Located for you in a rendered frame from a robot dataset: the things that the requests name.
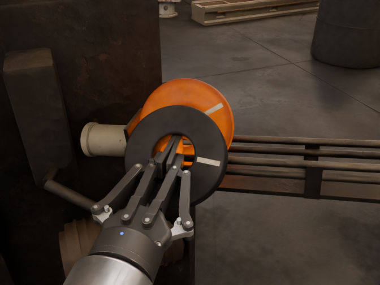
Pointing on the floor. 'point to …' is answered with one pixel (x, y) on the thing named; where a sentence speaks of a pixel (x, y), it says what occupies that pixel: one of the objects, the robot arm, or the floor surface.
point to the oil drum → (348, 33)
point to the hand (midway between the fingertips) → (171, 155)
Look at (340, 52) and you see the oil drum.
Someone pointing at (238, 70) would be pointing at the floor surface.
